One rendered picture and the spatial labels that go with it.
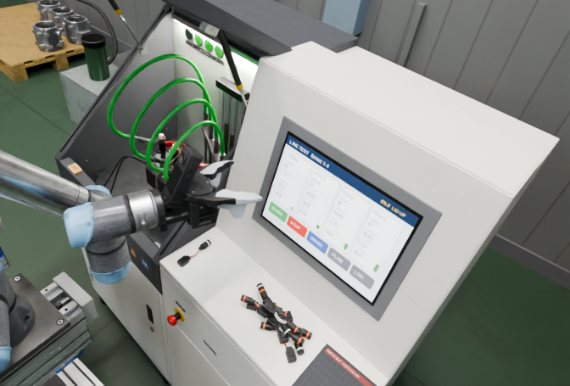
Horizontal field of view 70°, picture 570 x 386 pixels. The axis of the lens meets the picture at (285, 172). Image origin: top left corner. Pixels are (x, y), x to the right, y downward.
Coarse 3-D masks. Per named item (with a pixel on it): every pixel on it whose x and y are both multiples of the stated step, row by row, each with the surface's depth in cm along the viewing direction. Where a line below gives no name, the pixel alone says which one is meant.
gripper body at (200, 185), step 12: (192, 180) 83; (204, 180) 83; (156, 192) 78; (192, 192) 80; (204, 192) 80; (156, 204) 77; (168, 204) 79; (180, 204) 80; (192, 204) 80; (204, 204) 82; (168, 216) 81; (180, 216) 82; (192, 216) 81; (204, 216) 83
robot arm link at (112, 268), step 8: (120, 248) 78; (88, 256) 78; (96, 256) 77; (104, 256) 77; (112, 256) 78; (120, 256) 79; (128, 256) 83; (96, 264) 78; (104, 264) 78; (112, 264) 79; (120, 264) 80; (128, 264) 83; (96, 272) 80; (104, 272) 80; (112, 272) 80; (120, 272) 82; (128, 272) 85; (104, 280) 81; (112, 280) 82; (120, 280) 83
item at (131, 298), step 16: (112, 288) 185; (128, 288) 165; (144, 288) 148; (112, 304) 199; (128, 304) 176; (144, 304) 157; (128, 320) 189; (144, 320) 168; (160, 320) 151; (144, 336) 180; (160, 336) 160; (160, 352) 171; (160, 368) 184
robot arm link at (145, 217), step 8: (136, 192) 78; (144, 192) 78; (136, 200) 76; (144, 200) 76; (152, 200) 77; (136, 208) 75; (144, 208) 76; (152, 208) 76; (136, 216) 75; (144, 216) 76; (152, 216) 76; (136, 224) 75; (144, 224) 75; (152, 224) 77
